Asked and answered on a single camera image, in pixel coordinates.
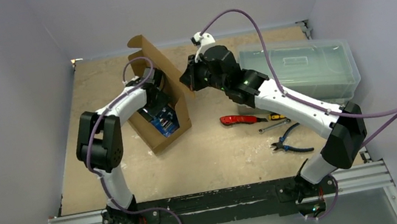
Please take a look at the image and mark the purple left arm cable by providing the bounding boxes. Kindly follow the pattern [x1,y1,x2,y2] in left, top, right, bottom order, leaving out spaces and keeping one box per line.
[69,54,183,224]

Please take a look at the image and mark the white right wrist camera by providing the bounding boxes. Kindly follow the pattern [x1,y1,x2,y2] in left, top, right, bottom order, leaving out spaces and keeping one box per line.
[191,32,216,62]

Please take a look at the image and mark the blue handled pliers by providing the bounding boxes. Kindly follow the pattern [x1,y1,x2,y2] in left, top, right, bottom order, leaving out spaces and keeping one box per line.
[267,120,316,159]

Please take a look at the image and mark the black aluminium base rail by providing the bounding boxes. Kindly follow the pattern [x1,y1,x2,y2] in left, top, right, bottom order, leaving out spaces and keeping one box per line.
[48,161,393,224]

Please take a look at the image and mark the red black utility knife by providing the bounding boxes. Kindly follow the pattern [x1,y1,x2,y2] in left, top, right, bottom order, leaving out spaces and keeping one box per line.
[219,115,268,126]

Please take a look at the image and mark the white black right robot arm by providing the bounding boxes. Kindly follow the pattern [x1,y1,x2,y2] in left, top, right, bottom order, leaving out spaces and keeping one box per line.
[179,45,367,195]

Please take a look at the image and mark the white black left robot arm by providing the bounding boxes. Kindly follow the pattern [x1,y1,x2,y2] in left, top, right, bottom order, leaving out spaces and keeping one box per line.
[76,68,179,224]

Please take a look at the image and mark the brown cardboard express box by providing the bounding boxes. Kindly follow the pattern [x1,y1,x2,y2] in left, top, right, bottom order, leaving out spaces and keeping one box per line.
[127,35,194,155]

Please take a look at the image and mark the yellow black screwdriver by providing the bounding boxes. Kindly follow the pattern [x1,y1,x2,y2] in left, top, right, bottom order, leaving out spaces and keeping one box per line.
[268,113,286,121]

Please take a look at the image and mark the blue packaged item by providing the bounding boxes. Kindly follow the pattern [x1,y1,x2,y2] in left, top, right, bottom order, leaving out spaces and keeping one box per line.
[137,104,180,137]

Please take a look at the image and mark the clear plastic storage bin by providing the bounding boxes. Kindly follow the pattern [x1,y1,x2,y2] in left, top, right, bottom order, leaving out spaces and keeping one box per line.
[227,27,366,122]

